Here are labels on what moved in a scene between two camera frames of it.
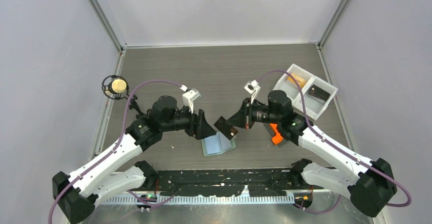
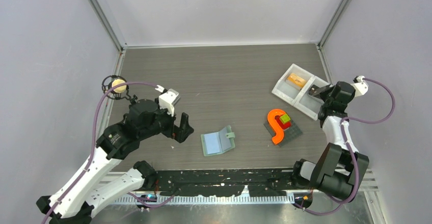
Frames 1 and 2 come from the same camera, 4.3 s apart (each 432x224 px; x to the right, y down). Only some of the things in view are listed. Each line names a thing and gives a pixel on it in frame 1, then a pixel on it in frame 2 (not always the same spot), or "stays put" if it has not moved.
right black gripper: [239, 119] -> [324, 99]
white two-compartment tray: [314, 108] stays put
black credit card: [225, 128] -> [320, 93]
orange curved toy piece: [277, 138] stays put
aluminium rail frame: [153, 199] stays put
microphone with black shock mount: [116, 87] stays put
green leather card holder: [217, 144] stays put
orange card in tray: [301, 81] stays put
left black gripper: [198, 122] -> [181, 133]
